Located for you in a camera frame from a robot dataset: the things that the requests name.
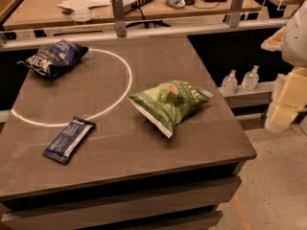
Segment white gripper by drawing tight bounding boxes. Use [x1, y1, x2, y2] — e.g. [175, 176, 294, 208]
[261, 27, 307, 132]

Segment green jalapeno chip bag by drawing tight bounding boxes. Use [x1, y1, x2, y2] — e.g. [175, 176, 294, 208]
[128, 80, 213, 138]

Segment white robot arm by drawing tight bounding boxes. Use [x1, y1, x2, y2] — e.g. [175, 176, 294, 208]
[261, 1, 307, 132]

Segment blue chip bag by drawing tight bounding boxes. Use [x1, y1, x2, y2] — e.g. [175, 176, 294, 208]
[18, 39, 88, 79]

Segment right clear sanitizer bottle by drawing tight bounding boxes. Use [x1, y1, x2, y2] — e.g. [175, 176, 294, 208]
[242, 65, 259, 90]

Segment clear sanitizer bottle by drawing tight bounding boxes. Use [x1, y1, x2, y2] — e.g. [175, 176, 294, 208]
[221, 70, 238, 95]
[242, 65, 259, 90]

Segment left clear sanitizer bottle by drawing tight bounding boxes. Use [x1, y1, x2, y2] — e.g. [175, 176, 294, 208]
[221, 70, 238, 95]

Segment blue white packet on desk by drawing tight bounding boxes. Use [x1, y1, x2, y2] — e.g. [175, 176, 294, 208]
[166, 0, 185, 8]

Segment grey power strip box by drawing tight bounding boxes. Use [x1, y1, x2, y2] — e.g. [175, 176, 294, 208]
[123, 0, 153, 14]

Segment white round lid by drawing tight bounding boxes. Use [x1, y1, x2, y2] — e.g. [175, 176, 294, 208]
[71, 8, 94, 22]

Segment white papers on desk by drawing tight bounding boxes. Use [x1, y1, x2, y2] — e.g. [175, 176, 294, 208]
[58, 0, 110, 10]

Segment blue snack bar wrapper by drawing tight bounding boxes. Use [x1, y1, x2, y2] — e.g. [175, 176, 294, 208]
[43, 117, 96, 164]

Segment upper wooden drawer front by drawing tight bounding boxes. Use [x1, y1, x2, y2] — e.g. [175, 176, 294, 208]
[2, 176, 241, 230]

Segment right grey metal post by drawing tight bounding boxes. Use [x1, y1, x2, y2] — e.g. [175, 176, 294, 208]
[227, 0, 244, 28]

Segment grey metal post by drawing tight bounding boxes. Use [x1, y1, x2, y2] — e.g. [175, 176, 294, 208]
[227, 0, 244, 28]
[111, 0, 127, 37]

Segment left grey metal post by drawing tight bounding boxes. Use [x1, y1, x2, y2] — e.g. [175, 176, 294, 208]
[111, 0, 127, 37]

